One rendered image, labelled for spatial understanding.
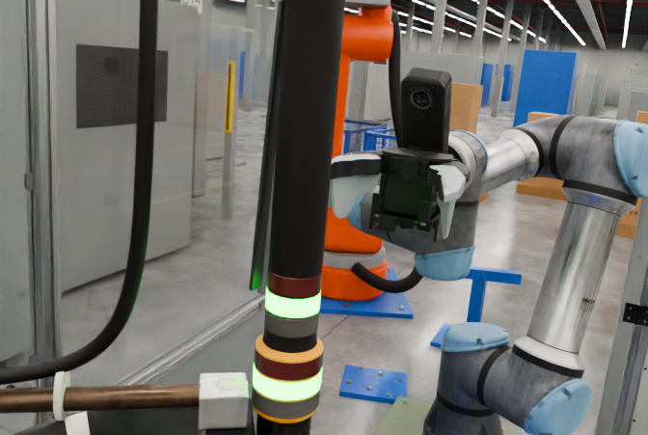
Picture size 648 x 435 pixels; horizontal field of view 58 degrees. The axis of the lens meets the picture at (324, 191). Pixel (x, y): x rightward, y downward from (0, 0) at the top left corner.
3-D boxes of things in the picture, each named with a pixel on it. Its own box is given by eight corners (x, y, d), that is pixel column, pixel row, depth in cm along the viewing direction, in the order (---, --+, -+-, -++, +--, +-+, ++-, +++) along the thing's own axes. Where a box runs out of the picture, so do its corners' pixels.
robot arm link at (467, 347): (465, 371, 120) (472, 309, 118) (521, 403, 110) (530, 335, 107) (422, 386, 113) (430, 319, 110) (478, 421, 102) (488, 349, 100)
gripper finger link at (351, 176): (313, 229, 52) (387, 218, 58) (319, 163, 51) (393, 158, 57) (292, 220, 55) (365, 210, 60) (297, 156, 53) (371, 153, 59)
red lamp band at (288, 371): (256, 382, 35) (257, 364, 35) (251, 346, 39) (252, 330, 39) (328, 380, 36) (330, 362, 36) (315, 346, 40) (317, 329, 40)
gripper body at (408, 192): (438, 244, 57) (463, 218, 68) (449, 156, 55) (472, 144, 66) (363, 230, 60) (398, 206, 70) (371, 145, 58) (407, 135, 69)
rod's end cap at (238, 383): (215, 389, 36) (249, 388, 36) (215, 371, 38) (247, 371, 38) (214, 418, 36) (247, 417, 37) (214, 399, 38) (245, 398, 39)
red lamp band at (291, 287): (269, 297, 34) (270, 278, 34) (264, 277, 38) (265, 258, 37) (325, 298, 35) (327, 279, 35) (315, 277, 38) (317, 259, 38)
